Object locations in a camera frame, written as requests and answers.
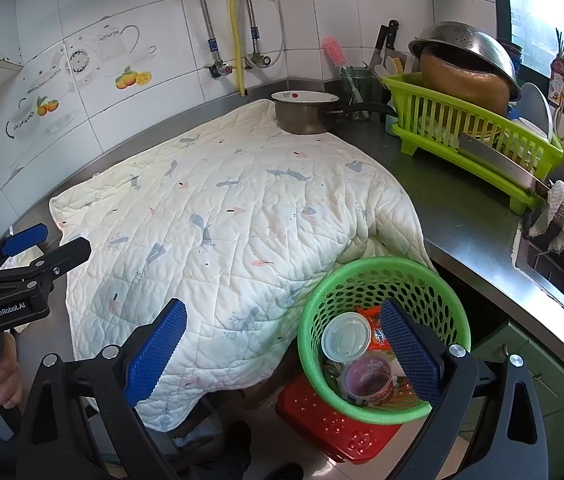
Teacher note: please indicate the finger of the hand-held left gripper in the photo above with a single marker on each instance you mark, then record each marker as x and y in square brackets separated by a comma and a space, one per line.
[62, 255]
[24, 239]

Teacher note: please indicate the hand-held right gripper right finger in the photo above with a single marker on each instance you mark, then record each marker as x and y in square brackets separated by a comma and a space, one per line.
[412, 355]

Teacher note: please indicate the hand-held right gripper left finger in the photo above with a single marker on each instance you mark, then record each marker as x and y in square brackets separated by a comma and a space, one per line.
[154, 355]

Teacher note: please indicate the red printed cup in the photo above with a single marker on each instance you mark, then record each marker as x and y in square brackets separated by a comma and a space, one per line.
[367, 380]

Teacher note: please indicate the white lidded cup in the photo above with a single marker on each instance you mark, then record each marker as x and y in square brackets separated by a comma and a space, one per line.
[344, 337]

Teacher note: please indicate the green plastic basket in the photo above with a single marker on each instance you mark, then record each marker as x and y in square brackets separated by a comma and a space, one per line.
[342, 280]

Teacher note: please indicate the orange snack packet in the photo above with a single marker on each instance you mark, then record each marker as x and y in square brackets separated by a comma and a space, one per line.
[379, 332]

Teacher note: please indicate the printed snack wrapper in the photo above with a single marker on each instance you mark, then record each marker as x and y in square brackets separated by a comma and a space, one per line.
[404, 394]

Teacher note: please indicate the red plastic stool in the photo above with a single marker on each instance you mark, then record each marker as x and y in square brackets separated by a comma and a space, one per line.
[322, 425]

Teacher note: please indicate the green cabinet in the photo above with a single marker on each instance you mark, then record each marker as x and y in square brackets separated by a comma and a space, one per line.
[537, 410]

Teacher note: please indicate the white quilted blanket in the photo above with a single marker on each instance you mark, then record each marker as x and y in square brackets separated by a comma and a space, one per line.
[237, 220]

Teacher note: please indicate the white checked rag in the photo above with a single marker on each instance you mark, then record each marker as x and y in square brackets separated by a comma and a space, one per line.
[562, 210]

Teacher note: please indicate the steel cleaver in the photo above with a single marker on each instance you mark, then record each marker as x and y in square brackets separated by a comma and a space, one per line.
[502, 160]

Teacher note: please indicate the green dish rack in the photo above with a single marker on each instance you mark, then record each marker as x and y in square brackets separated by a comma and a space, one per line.
[412, 105]

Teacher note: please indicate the steel pot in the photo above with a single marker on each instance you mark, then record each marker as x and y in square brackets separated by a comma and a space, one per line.
[302, 117]

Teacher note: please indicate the brown ceramic crock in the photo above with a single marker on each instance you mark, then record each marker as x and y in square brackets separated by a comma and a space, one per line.
[457, 85]

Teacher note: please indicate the white plate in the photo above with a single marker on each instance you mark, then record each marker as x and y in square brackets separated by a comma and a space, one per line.
[534, 105]

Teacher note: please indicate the white enamel lid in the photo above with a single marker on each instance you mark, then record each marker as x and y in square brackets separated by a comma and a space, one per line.
[304, 96]

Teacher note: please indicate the yellow gas pipe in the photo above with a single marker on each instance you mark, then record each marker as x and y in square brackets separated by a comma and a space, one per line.
[236, 25]

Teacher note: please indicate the white spoon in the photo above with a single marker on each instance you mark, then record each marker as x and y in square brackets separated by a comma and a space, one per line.
[393, 65]

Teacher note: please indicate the pink bottle brush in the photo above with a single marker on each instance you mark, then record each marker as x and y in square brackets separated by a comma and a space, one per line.
[333, 50]

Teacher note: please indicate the glass jar with lid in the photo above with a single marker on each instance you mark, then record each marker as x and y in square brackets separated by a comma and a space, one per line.
[512, 52]

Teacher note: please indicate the steel colander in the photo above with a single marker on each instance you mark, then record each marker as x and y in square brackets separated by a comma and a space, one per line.
[467, 40]

